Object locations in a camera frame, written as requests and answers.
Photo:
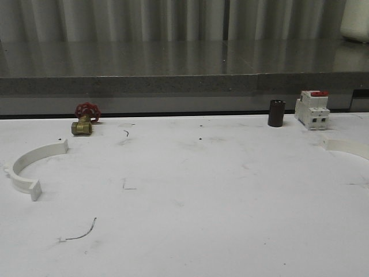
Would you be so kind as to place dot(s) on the white half pipe clamp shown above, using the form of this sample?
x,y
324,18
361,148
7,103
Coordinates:
x,y
27,185
351,147

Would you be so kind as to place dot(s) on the dark brown cylindrical coupling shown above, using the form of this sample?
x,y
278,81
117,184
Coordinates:
x,y
276,113

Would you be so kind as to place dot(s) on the brass valve red handwheel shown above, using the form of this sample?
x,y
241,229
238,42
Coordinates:
x,y
87,114

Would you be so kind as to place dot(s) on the grey stone counter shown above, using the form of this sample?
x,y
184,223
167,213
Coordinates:
x,y
50,79

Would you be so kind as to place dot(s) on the white container on counter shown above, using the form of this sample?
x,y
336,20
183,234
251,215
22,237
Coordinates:
x,y
354,25

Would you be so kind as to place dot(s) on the white circuit breaker red switch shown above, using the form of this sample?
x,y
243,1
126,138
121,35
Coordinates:
x,y
311,110

